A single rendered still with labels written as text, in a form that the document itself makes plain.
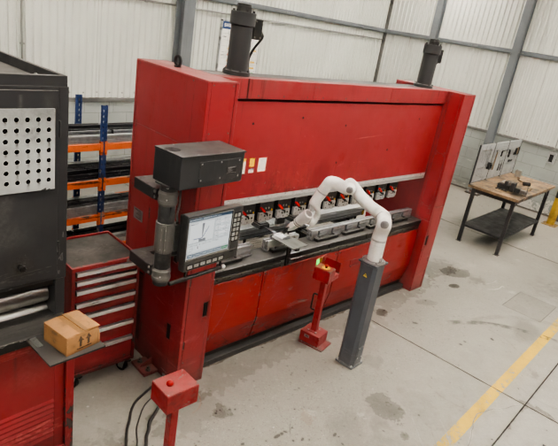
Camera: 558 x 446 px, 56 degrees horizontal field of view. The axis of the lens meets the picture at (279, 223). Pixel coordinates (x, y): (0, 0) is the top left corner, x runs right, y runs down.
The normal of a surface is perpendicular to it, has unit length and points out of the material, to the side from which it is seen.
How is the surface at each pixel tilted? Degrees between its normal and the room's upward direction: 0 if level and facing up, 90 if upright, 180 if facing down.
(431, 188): 90
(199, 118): 90
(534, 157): 90
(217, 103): 90
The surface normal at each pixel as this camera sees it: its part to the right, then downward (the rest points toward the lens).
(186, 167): 0.75, 0.35
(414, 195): -0.72, 0.14
